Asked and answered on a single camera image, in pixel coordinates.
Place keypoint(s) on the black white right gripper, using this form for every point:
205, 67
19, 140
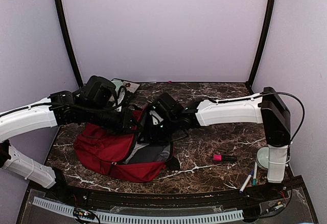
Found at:
149, 134

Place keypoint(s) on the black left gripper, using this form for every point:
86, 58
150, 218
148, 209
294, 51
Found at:
127, 118

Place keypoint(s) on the red student backpack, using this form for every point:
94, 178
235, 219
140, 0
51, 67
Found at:
126, 157

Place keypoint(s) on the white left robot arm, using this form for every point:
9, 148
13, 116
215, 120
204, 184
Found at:
56, 110

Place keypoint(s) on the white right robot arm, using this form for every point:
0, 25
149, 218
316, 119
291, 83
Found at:
266, 108

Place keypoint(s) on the light green ceramic bowl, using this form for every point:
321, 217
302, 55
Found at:
118, 84

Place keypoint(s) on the square floral ceramic plate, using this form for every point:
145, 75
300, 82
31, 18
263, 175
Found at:
130, 86

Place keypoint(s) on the pink black highlighter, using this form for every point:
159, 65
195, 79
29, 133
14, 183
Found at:
223, 158

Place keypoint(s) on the round glass jar lid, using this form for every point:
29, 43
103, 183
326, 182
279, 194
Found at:
262, 156

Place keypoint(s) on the white blue marker pen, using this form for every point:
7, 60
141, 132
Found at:
245, 183

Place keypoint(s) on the white teal marker pen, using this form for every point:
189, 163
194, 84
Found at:
254, 174

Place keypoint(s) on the grey slotted cable duct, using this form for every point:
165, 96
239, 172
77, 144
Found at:
139, 215

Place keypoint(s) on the black right frame post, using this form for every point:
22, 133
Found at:
262, 41

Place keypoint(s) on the black frame post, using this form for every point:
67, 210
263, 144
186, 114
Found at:
67, 42
262, 41

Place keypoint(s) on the black left frame post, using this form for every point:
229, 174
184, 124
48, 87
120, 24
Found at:
67, 42

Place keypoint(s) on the black front frame rail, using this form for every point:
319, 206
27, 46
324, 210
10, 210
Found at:
249, 200

